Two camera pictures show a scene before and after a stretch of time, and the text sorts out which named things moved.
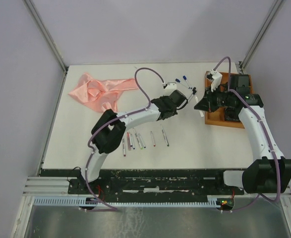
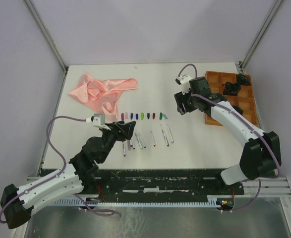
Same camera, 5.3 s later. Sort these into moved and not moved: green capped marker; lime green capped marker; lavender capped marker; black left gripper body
Moved: black left gripper body; lavender capped marker
Not moved: green capped marker; lime green capped marker
